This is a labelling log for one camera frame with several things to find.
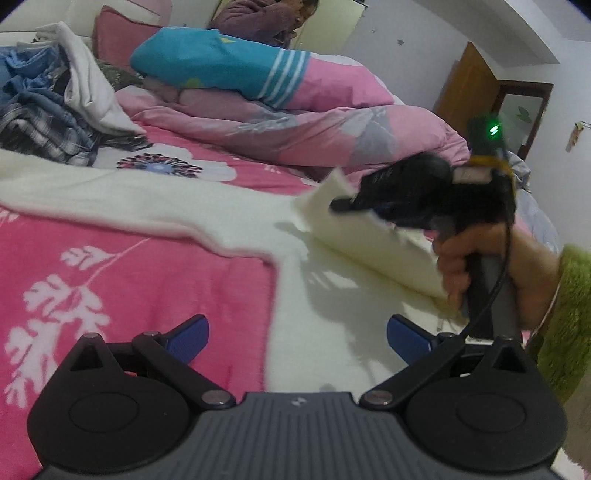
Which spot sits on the dark floral pillow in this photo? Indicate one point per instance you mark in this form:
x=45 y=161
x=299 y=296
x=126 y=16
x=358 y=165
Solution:
x=117 y=76

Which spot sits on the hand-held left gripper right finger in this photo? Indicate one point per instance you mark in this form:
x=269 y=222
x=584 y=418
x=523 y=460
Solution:
x=406 y=341

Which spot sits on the pink white headboard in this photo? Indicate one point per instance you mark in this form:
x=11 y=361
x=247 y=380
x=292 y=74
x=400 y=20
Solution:
x=69 y=14

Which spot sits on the white deer-embroidered sweater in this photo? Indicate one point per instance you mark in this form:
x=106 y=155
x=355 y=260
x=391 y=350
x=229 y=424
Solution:
x=323 y=300

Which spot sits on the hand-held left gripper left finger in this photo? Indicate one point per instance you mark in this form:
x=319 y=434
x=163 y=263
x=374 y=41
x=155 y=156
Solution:
x=189 y=339

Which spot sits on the pink floral bed sheet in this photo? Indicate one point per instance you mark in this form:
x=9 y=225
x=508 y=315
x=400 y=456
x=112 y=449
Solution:
x=115 y=277

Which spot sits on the person's right hand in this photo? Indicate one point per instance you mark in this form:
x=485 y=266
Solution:
x=531 y=277

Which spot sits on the pink grey quilt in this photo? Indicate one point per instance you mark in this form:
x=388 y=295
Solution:
x=295 y=134

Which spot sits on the wooden door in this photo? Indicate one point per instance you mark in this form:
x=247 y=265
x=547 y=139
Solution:
x=468 y=87

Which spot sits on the pale wardrobe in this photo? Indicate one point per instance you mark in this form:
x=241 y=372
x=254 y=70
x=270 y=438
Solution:
x=341 y=18

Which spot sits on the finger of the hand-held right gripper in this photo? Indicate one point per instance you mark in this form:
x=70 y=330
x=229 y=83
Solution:
x=348 y=204

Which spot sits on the pink pillow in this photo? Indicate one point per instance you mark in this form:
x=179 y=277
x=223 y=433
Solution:
x=120 y=37

